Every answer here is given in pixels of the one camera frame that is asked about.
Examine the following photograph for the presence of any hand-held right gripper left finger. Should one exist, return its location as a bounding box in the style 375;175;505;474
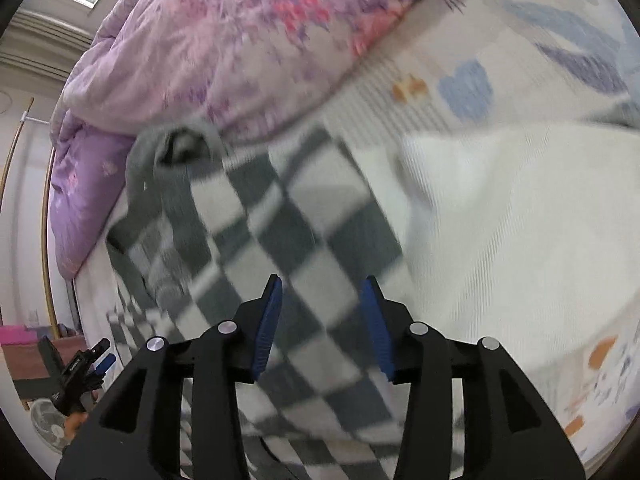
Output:
55;274;284;480

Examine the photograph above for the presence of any white knit garment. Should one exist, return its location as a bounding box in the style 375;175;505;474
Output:
399;121;640;363

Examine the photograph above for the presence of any pink box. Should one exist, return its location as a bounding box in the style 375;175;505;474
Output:
0;325;39;346

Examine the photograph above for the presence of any wooden pole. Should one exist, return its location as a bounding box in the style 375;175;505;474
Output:
0;97;36;223

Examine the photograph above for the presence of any brown wooden table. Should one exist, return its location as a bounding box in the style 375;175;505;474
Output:
0;334;87;403

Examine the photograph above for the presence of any person's left hand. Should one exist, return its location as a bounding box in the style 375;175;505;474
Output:
64;406;97;442

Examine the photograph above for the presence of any white electric fan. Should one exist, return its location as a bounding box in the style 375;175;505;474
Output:
29;398;72;457

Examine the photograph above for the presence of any purple floral quilt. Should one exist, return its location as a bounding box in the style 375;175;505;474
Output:
47;0;483;282

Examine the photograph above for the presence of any printed bedsheet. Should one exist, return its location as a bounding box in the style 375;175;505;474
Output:
75;0;640;467

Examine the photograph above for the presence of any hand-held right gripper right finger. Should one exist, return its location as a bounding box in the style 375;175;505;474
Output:
361;275;586;480

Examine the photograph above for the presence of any grey white checkered sweater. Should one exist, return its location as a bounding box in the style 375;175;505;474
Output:
105;119;417;480

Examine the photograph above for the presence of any white air conditioner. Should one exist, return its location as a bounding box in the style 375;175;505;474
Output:
0;9;95;83

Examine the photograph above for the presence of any gold metal rail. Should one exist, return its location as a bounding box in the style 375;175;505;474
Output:
42;147;60;333

